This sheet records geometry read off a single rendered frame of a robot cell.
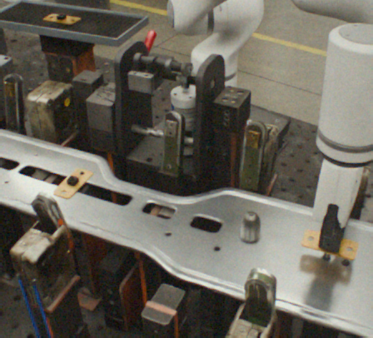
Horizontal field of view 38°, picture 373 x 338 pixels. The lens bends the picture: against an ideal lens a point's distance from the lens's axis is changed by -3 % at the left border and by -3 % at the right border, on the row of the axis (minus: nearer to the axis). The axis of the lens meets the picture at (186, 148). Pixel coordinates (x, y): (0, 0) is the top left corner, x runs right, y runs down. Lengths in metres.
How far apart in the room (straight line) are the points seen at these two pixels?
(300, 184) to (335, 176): 0.77
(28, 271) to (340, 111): 0.50
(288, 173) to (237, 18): 0.46
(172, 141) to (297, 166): 0.61
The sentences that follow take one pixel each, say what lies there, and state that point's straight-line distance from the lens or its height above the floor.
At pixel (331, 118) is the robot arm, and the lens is 0.68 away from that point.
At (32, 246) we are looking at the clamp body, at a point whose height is 1.04.
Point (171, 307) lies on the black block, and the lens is 0.80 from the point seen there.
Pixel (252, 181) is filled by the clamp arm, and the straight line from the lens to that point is 0.99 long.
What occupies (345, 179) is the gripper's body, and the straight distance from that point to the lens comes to 0.71.
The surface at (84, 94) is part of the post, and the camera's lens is 1.15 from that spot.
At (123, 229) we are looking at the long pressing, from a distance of 0.91.
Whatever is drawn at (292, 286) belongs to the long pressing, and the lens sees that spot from 0.82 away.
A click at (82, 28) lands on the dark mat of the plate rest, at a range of 1.23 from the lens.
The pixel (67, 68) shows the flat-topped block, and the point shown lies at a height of 1.05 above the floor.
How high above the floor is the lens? 1.62
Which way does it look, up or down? 35 degrees down
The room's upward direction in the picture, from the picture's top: 2 degrees counter-clockwise
